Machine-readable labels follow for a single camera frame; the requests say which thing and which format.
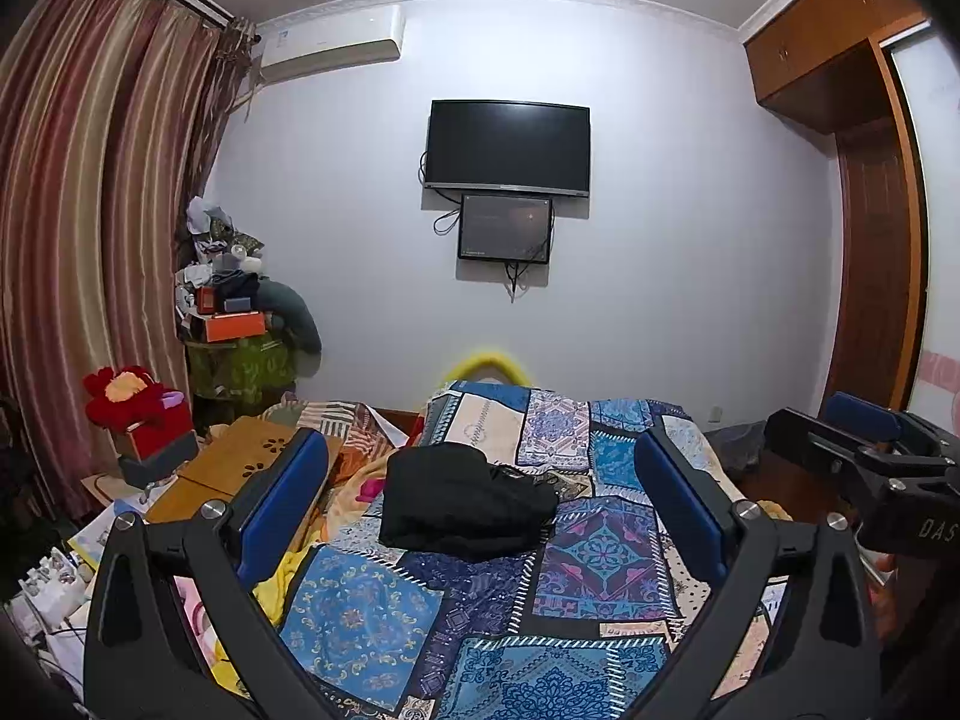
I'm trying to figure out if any wall mounted television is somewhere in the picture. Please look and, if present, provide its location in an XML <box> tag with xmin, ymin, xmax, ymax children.
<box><xmin>424</xmin><ymin>99</ymin><xmax>592</xmax><ymax>200</ymax></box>

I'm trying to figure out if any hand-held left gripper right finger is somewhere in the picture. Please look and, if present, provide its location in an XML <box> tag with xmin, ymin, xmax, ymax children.
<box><xmin>634</xmin><ymin>427</ymin><xmax>883</xmax><ymax>720</ymax></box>

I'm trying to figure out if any blue patchwork blanket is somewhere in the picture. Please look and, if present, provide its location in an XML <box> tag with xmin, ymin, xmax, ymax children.
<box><xmin>279</xmin><ymin>379</ymin><xmax>792</xmax><ymax>720</ymax></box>

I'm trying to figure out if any orange box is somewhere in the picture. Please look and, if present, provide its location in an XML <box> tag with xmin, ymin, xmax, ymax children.
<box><xmin>202</xmin><ymin>311</ymin><xmax>268</xmax><ymax>344</ymax></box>

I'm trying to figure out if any wooden lap desk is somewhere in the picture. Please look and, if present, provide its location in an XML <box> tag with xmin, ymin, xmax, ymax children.
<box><xmin>146</xmin><ymin>418</ymin><xmax>346</xmax><ymax>526</ymax></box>

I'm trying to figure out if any black zip hoodie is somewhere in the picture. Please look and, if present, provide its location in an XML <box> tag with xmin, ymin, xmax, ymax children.
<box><xmin>379</xmin><ymin>442</ymin><xmax>560</xmax><ymax>562</ymax></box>

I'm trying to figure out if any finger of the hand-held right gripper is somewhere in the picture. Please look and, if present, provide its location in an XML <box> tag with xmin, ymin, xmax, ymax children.
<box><xmin>823</xmin><ymin>390</ymin><xmax>955</xmax><ymax>460</ymax></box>
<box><xmin>763</xmin><ymin>405</ymin><xmax>951</xmax><ymax>490</ymax></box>

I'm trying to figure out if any yellow pillow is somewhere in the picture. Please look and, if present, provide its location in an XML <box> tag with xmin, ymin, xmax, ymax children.
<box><xmin>439</xmin><ymin>349</ymin><xmax>530</xmax><ymax>385</ymax></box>

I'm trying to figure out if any white air conditioner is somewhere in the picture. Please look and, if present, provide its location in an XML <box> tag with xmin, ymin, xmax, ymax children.
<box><xmin>251</xmin><ymin>4</ymin><xmax>407</xmax><ymax>85</ymax></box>

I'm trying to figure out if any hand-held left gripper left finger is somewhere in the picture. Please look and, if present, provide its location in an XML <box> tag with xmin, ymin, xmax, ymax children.
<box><xmin>84</xmin><ymin>427</ymin><xmax>342</xmax><ymax>720</ymax></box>

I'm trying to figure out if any orange striped cloth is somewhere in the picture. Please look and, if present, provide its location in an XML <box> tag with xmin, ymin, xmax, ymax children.
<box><xmin>262</xmin><ymin>399</ymin><xmax>422</xmax><ymax>470</ymax></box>

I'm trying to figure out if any brown wooden door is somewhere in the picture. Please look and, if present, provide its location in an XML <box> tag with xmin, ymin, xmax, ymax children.
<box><xmin>829</xmin><ymin>116</ymin><xmax>927</xmax><ymax>415</ymax></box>

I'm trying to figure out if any dark grey cushion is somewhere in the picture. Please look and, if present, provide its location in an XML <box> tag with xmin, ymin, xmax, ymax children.
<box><xmin>705</xmin><ymin>420</ymin><xmax>770</xmax><ymax>478</ymax></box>

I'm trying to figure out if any red plush toy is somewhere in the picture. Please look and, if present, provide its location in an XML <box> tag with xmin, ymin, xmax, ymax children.
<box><xmin>82</xmin><ymin>365</ymin><xmax>170</xmax><ymax>428</ymax></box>

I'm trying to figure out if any yellow cloth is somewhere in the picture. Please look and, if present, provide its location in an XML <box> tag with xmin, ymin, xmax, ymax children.
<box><xmin>253</xmin><ymin>546</ymin><xmax>310</xmax><ymax>625</ymax></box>

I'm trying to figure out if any striped curtain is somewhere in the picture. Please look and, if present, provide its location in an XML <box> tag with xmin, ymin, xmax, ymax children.
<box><xmin>0</xmin><ymin>0</ymin><xmax>257</xmax><ymax>530</ymax></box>

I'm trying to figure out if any pile of clutter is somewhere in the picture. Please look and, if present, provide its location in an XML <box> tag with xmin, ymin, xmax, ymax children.
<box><xmin>174</xmin><ymin>196</ymin><xmax>266</xmax><ymax>316</ymax></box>

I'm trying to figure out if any brown overhead cabinet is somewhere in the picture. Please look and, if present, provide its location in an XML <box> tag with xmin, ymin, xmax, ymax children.
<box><xmin>742</xmin><ymin>0</ymin><xmax>950</xmax><ymax>136</ymax></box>

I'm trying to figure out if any small wall monitor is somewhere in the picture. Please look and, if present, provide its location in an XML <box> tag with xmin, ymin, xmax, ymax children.
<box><xmin>457</xmin><ymin>193</ymin><xmax>555</xmax><ymax>264</ymax></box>

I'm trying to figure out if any grey plush pillow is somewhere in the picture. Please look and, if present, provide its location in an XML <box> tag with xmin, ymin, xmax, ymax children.
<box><xmin>262</xmin><ymin>279</ymin><xmax>323</xmax><ymax>355</ymax></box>

